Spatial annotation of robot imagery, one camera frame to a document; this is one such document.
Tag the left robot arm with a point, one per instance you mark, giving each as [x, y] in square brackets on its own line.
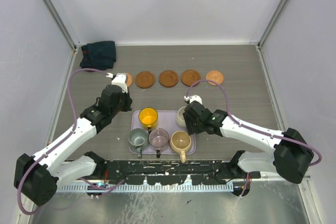
[39, 176]

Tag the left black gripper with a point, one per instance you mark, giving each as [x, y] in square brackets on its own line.
[127, 107]

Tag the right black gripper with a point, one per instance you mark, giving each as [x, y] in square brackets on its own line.
[191, 129]

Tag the purple glass mug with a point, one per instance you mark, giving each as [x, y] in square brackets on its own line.
[159, 140]

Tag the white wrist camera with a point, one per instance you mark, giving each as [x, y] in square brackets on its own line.
[119, 79]
[190, 99]

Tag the dark blue folded cloth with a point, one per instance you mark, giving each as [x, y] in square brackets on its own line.
[99, 55]

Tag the yellow glass mug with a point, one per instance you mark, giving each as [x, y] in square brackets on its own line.
[149, 118]

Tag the brown wooden saucer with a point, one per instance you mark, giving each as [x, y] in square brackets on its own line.
[188, 77]
[145, 79]
[168, 78]

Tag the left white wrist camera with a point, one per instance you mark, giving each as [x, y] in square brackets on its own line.
[119, 79]

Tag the slotted cable duct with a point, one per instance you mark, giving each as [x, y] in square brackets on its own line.
[82, 187]

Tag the woven rattan coaster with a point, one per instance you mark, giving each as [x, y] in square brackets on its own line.
[129, 79]
[214, 76]

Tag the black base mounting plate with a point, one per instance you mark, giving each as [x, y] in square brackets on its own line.
[166, 172]

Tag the white ceramic mug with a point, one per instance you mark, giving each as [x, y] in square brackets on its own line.
[179, 119]

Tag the beige ceramic mug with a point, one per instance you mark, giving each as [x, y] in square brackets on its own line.
[181, 143]

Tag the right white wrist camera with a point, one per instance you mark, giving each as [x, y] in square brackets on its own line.
[190, 99]

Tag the grey-green ceramic mug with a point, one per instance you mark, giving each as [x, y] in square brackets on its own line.
[139, 141]

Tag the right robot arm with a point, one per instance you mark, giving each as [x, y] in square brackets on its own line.
[285, 153]

